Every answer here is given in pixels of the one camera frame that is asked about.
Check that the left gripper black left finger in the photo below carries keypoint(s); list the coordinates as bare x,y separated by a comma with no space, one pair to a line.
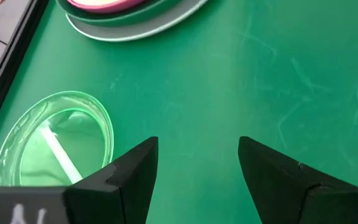
104,202

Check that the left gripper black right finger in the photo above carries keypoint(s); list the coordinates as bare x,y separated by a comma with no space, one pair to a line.
291,199

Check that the dark green plastic plate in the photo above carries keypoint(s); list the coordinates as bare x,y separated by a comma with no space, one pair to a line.
135,18

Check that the pink bowl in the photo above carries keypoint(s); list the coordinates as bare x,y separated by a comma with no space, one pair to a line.
104,8

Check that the grey plastic plate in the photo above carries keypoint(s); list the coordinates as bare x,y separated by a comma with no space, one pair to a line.
154,29

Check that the black table border frame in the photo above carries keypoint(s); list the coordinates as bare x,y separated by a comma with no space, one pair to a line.
11,62

